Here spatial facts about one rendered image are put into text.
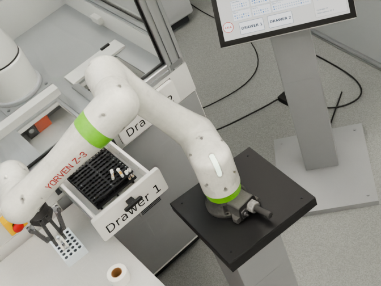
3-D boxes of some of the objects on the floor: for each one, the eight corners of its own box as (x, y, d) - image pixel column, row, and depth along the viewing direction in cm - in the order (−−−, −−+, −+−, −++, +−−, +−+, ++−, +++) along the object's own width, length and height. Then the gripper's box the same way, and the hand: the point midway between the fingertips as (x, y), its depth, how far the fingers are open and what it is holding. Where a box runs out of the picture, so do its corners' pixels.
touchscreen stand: (379, 204, 296) (350, 28, 226) (281, 220, 307) (225, 55, 237) (362, 126, 331) (333, -47, 261) (274, 143, 341) (224, -20, 271)
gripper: (20, 224, 206) (53, 265, 223) (55, 197, 210) (85, 239, 226) (11, 213, 211) (43, 253, 228) (46, 186, 215) (76, 228, 231)
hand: (60, 240), depth 225 cm, fingers closed, pressing on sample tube
